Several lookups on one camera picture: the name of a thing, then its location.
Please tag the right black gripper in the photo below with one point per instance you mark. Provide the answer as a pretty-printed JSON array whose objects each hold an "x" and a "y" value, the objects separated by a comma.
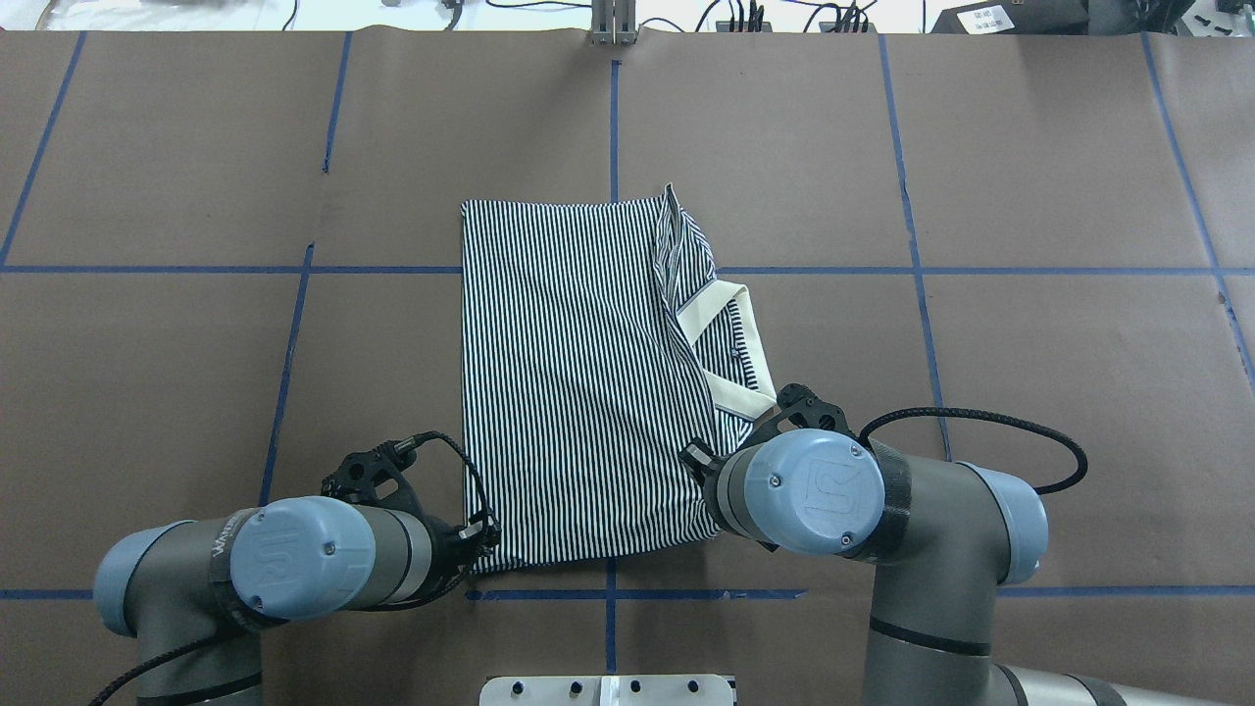
[{"x": 697, "y": 457}]

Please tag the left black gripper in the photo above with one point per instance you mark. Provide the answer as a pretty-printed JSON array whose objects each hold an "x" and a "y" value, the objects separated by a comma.
[{"x": 447, "y": 547}]

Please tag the striped polo shirt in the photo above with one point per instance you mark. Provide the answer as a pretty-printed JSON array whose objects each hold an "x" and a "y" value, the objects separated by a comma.
[{"x": 598, "y": 341}]

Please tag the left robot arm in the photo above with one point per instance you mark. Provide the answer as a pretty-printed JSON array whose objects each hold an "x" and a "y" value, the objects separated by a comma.
[{"x": 198, "y": 594}]

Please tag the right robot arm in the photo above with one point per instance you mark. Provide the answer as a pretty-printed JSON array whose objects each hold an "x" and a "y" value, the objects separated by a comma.
[{"x": 943, "y": 537}]

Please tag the black box with label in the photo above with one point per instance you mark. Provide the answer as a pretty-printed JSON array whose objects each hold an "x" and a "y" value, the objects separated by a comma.
[{"x": 1014, "y": 17}]

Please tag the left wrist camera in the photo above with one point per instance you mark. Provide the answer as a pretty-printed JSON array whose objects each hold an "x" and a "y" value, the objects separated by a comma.
[{"x": 376, "y": 478}]

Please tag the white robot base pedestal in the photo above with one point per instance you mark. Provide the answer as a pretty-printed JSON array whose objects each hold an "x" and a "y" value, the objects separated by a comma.
[{"x": 661, "y": 689}]

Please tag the aluminium frame post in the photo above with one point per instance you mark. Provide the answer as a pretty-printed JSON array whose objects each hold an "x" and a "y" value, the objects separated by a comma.
[{"x": 613, "y": 22}]

